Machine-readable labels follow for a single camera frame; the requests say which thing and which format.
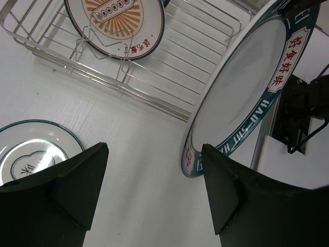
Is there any white plate orange sunburst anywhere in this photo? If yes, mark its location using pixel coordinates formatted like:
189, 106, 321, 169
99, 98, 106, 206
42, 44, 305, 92
64, 1, 165, 61

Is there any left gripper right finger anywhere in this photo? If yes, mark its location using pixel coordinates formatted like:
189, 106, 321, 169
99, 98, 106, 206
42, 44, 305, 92
202, 144, 328, 246

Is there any silver wire dish rack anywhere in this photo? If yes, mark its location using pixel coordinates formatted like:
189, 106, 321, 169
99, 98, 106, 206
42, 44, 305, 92
1, 1, 253, 121

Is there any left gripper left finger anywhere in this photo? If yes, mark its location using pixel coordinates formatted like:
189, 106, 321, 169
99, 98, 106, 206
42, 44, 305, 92
1, 143, 108, 246

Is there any white plate with flower outline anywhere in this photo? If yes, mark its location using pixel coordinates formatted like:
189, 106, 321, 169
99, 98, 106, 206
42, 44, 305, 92
1, 119, 85, 186

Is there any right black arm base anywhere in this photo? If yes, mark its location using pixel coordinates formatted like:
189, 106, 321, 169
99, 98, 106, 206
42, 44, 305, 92
270, 66, 328, 154

